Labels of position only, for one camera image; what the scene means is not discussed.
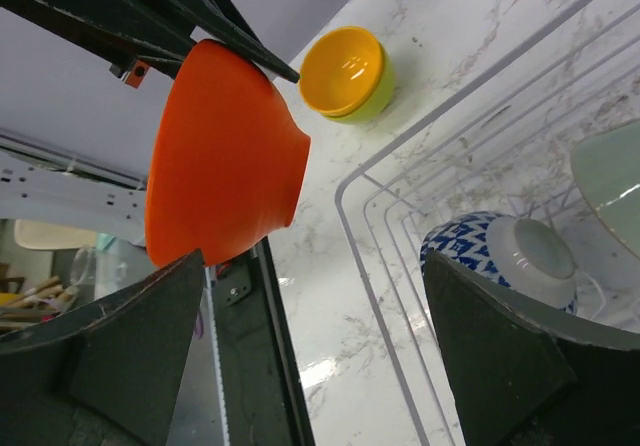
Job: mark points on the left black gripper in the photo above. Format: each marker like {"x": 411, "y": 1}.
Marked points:
{"x": 154, "y": 32}

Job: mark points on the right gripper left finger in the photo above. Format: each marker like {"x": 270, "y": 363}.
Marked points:
{"x": 106, "y": 373}

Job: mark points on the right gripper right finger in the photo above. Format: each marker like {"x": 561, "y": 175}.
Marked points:
{"x": 524, "y": 373}

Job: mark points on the red patterned glass bowl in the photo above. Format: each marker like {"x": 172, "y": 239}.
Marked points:
{"x": 521, "y": 254}

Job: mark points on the yellow plastic bowl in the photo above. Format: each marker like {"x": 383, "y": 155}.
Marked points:
{"x": 341, "y": 71}

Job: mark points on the red plastic bowl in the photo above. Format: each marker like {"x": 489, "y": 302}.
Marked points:
{"x": 228, "y": 161}

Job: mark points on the green ceramic bowl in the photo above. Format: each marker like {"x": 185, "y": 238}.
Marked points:
{"x": 605, "y": 168}

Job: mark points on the clear plastic dish rack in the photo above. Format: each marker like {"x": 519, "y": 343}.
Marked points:
{"x": 501, "y": 144}

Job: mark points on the green plastic bowl underneath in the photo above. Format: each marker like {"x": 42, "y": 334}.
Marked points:
{"x": 377, "y": 101}

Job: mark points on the white slotted cable duct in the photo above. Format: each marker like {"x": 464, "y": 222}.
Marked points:
{"x": 209, "y": 283}

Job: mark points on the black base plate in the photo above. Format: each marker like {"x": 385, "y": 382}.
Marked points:
{"x": 264, "y": 396}

